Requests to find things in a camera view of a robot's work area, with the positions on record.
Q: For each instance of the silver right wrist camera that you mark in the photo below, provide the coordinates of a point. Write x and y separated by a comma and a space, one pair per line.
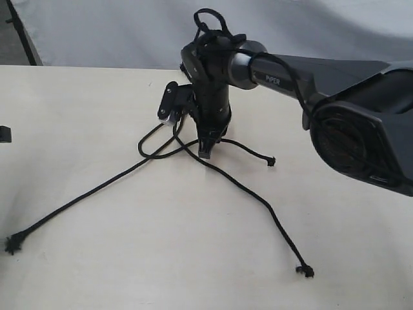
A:
175, 102

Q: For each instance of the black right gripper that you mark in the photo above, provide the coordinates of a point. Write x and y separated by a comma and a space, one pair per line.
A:
212, 115

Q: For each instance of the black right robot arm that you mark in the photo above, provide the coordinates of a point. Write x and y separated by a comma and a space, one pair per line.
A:
358, 113

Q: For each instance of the grey backdrop cloth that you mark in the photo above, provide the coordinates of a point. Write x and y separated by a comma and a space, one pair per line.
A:
151, 34

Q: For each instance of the black backdrop stand pole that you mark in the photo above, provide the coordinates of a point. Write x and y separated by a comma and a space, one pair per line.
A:
25, 41

